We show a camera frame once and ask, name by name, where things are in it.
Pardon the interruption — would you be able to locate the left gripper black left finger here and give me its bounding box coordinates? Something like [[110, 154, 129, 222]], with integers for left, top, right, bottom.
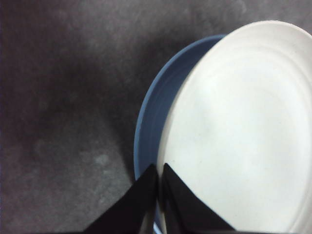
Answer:
[[82, 163, 158, 234]]

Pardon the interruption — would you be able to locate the blue round plate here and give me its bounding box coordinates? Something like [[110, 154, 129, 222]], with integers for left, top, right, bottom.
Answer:
[[133, 34, 229, 234]]

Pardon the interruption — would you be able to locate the white round plate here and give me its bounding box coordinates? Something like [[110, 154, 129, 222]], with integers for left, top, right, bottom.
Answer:
[[159, 20, 312, 234]]

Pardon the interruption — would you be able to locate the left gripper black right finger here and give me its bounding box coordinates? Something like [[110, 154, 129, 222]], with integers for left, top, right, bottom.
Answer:
[[160, 162, 236, 234]]

